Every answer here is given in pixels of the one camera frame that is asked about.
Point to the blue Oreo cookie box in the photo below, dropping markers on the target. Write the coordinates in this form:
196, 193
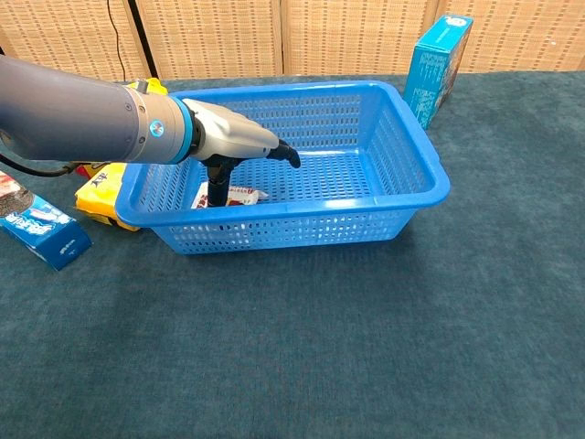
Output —
50, 233

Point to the teal table cloth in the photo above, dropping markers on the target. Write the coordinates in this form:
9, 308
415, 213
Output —
292, 343

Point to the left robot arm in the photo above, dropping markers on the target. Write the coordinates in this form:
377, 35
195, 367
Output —
68, 114

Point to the yellow Lipo snack bag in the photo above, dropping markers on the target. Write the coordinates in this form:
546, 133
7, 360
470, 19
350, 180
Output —
157, 87

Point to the blue plastic basket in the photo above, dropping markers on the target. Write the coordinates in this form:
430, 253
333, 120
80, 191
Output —
283, 228

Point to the yellow cracker pack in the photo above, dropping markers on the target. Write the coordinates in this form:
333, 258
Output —
100, 196

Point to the woven bamboo screen panel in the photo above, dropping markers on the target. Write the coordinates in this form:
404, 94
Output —
525, 32
356, 32
210, 36
59, 32

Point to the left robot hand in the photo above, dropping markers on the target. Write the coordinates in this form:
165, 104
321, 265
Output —
228, 132

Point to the small white snack packet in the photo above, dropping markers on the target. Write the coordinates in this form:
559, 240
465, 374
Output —
244, 194

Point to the blue chocolate chip cookie box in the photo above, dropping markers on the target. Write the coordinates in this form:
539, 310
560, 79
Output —
429, 78

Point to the black tripod pole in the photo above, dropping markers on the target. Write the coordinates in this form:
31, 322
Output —
141, 41

